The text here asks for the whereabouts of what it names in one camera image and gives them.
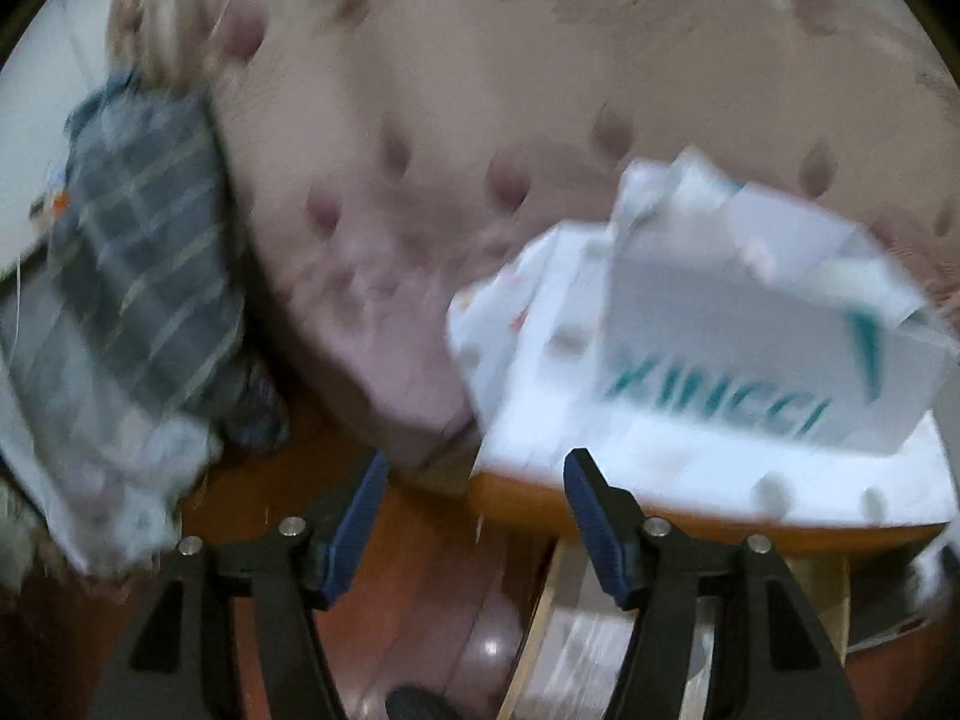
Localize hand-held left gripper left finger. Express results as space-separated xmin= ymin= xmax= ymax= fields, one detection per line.
xmin=90 ymin=452 xmax=391 ymax=720

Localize white shoe box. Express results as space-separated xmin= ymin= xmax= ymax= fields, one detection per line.
xmin=600 ymin=148 xmax=960 ymax=460

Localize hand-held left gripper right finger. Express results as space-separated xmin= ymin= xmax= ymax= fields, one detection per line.
xmin=562 ymin=448 xmax=863 ymax=720

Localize dark plaid cloth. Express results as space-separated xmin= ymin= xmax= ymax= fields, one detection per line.
xmin=0 ymin=240 xmax=226 ymax=582

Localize pink printed bed sheet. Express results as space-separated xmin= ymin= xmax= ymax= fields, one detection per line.
xmin=105 ymin=0 xmax=960 ymax=477

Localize wooden nightstand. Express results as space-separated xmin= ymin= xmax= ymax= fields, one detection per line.
xmin=466 ymin=465 xmax=947 ymax=567

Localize dark blue patterned cloth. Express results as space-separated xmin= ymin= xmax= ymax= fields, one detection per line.
xmin=216 ymin=358 xmax=292 ymax=455

